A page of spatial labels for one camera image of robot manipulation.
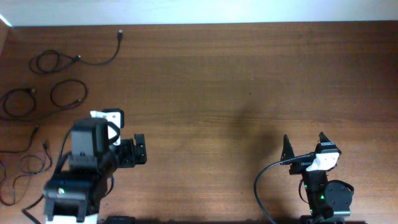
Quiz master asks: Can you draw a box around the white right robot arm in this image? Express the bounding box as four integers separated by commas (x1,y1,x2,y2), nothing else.
280,132,354,224

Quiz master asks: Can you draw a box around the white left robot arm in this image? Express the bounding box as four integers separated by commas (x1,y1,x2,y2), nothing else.
43,108,147,223

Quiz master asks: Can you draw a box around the black usb cable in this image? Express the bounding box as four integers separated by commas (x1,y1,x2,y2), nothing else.
29,29,124,75

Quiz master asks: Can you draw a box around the black short cable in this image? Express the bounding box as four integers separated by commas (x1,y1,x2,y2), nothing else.
0,86,75,122

